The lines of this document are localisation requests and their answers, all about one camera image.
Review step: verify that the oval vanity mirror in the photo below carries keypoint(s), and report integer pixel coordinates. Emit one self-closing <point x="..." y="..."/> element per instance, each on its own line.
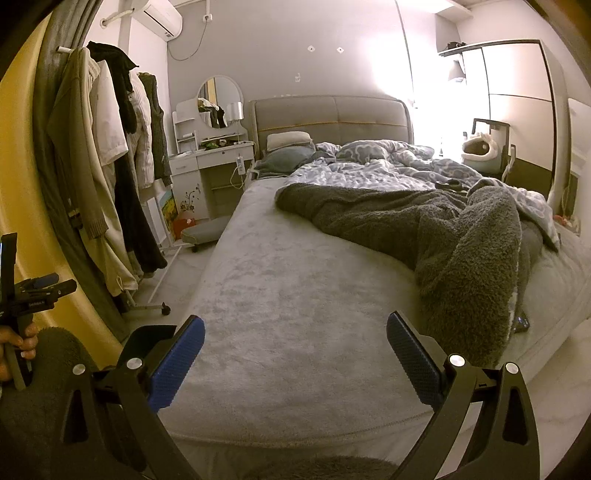
<point x="226" y="94"/>

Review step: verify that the chair with white cushion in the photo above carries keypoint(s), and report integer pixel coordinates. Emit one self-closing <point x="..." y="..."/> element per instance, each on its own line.
<point x="504" y="147"/>

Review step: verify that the white clothes rack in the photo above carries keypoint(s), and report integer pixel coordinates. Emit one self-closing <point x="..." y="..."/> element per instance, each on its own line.
<point x="157" y="281"/>

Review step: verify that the long black coat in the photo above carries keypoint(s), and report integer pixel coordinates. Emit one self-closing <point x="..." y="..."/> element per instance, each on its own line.
<point x="138" y="221"/>

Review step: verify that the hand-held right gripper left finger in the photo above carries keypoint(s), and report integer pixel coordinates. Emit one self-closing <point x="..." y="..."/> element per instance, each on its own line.
<point x="178" y="364"/>

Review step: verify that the white vanity table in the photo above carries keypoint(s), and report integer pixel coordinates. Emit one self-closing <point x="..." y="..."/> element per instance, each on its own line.
<point x="203" y="175"/>

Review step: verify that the dark green vest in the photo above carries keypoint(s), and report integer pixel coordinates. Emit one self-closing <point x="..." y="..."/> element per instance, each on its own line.
<point x="159" y="134"/>

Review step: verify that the grey-blue pillow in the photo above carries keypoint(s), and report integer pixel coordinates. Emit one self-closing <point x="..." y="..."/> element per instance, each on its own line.
<point x="284" y="161"/>

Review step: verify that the black hanging garment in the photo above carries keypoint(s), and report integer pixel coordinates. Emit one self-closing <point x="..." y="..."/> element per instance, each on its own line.
<point x="113" y="64"/>

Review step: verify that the white puffer jacket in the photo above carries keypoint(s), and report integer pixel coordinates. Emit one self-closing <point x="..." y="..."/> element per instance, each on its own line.
<point x="143" y="138"/>

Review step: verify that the yellow field painting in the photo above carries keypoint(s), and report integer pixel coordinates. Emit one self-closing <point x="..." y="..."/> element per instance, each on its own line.
<point x="168" y="210"/>

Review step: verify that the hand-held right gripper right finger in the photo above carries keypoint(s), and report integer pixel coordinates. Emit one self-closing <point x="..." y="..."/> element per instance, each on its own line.
<point x="413" y="360"/>

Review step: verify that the white t-shirt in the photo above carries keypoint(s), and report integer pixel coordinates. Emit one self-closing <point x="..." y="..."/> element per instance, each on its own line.
<point x="108" y="120"/>

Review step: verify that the person's left hand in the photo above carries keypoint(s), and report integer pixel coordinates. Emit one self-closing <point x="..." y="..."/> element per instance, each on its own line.
<point x="30" y="344"/>

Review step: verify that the grey cushioned stool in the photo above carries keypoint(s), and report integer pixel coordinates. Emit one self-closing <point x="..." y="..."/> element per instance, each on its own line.
<point x="205" y="230"/>

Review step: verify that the white power strip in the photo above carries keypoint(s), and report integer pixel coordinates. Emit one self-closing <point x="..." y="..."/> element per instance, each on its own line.
<point x="240" y="165"/>

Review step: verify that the white wardrobe with dark trim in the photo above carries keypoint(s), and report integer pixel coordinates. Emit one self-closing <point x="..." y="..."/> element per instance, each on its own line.
<point x="517" y="115"/>

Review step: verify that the olive knit-hem jacket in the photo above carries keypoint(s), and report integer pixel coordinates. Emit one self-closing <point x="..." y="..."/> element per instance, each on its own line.
<point x="74" y="152"/>

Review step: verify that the dark grey fleece blanket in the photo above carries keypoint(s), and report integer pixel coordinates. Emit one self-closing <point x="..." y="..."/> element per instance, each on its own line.
<point x="438" y="240"/>

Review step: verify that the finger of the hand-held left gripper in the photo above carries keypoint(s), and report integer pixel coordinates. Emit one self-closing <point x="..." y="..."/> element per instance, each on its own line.
<point x="46" y="279"/>

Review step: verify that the yellow curtain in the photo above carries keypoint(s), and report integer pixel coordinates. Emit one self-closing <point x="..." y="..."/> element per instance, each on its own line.
<point x="23" y="184"/>

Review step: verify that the white wall panel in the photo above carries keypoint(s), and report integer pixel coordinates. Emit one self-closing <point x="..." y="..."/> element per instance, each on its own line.
<point x="579" y="138"/>

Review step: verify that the cream cat bed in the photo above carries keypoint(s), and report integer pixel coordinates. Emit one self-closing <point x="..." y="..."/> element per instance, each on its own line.
<point x="478" y="147"/>

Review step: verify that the patterned grey duvet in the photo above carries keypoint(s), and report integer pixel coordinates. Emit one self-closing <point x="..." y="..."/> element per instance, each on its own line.
<point x="378" y="166"/>

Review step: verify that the white air conditioner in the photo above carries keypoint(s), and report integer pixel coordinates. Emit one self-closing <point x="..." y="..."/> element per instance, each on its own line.
<point x="161" y="16"/>

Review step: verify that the small dark object on duvet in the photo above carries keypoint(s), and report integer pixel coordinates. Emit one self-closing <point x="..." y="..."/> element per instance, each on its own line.
<point x="449" y="185"/>

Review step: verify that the grey upholstered headboard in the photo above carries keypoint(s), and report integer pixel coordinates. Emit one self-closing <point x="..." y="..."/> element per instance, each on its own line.
<point x="323" y="115"/>

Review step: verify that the cream pillow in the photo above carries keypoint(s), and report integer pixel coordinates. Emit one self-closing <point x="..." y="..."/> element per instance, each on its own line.
<point x="288" y="140"/>

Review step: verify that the grey bed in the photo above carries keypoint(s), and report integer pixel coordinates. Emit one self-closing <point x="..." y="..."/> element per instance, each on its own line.
<point x="300" y="286"/>

